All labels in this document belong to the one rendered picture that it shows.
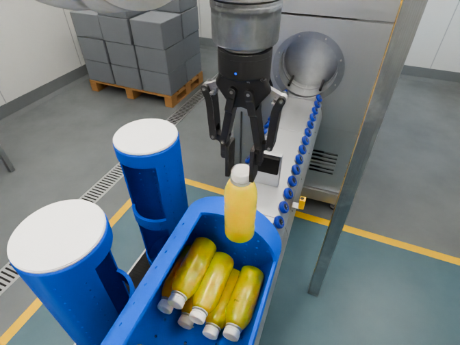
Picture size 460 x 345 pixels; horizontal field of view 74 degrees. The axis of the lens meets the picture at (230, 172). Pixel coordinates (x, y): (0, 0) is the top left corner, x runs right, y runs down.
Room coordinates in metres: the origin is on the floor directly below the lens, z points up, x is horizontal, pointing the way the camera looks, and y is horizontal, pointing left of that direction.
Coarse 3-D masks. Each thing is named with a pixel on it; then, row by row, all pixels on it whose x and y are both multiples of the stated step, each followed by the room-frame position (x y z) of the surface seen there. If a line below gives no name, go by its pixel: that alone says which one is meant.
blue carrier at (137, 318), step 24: (192, 216) 0.50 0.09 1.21; (216, 216) 0.55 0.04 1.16; (264, 216) 0.51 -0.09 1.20; (168, 240) 0.45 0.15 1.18; (192, 240) 0.57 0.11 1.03; (216, 240) 0.55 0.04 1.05; (264, 240) 0.45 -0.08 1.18; (168, 264) 0.36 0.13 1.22; (240, 264) 0.52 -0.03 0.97; (264, 264) 0.50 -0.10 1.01; (144, 288) 0.32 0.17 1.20; (264, 288) 0.40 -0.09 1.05; (144, 312) 0.34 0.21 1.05; (120, 336) 0.22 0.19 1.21; (144, 336) 0.30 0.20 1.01; (168, 336) 0.31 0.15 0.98; (192, 336) 0.32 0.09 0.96; (240, 336) 0.30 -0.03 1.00
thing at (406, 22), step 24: (408, 0) 0.94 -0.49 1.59; (408, 24) 0.93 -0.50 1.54; (408, 48) 0.92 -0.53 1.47; (384, 72) 0.94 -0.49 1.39; (384, 96) 0.93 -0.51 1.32; (360, 144) 0.94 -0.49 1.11; (360, 168) 0.93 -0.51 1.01; (336, 216) 0.94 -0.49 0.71; (336, 240) 0.93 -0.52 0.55; (312, 288) 0.94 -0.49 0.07
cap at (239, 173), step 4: (236, 164) 0.45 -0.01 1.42; (240, 164) 0.45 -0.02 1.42; (244, 164) 0.45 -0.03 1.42; (232, 168) 0.43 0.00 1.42; (236, 168) 0.43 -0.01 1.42; (240, 168) 0.43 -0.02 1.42; (244, 168) 0.43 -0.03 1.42; (248, 168) 0.43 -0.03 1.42; (232, 172) 0.42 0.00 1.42; (236, 172) 0.42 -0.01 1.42; (240, 172) 0.42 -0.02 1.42; (244, 172) 0.42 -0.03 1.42; (248, 172) 0.42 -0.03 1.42; (232, 176) 0.42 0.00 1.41; (236, 176) 0.41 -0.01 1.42; (240, 176) 0.41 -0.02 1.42; (244, 176) 0.41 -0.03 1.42; (248, 176) 0.42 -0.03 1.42; (236, 180) 0.41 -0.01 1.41; (240, 180) 0.41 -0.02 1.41; (244, 180) 0.41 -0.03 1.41; (248, 180) 0.42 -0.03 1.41
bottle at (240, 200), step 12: (228, 192) 0.41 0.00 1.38; (240, 192) 0.40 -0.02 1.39; (252, 192) 0.41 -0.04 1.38; (228, 204) 0.41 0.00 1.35; (240, 204) 0.40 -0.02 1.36; (252, 204) 0.40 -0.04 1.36; (228, 216) 0.41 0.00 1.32; (240, 216) 0.40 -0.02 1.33; (252, 216) 0.41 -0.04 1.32; (228, 228) 0.41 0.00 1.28; (240, 228) 0.40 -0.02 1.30; (252, 228) 0.41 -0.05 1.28; (240, 240) 0.40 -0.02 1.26
